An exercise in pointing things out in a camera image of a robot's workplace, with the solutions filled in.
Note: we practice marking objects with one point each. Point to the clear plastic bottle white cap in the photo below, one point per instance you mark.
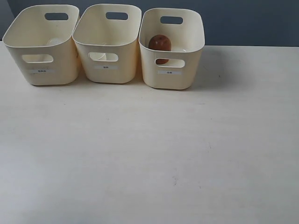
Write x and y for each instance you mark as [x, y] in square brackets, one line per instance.
[54, 41]

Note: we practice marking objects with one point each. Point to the left cream plastic bin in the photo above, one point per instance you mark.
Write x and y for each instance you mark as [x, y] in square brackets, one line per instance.
[26, 40]

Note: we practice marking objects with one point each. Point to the right cream plastic bin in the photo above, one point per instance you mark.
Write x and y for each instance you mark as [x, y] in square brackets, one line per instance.
[175, 69]

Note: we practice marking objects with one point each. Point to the white paper cup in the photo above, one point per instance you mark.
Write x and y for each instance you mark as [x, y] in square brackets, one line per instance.
[98, 53]

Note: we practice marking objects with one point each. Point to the brown wooden cup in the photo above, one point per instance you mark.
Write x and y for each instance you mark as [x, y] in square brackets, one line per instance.
[160, 43]

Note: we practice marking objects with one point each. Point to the cream plastic bin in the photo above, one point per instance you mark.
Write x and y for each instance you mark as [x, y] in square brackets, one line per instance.
[175, 69]
[26, 40]
[117, 26]

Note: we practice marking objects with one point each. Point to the middle cream plastic bin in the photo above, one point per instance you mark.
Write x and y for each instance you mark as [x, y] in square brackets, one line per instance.
[117, 26]

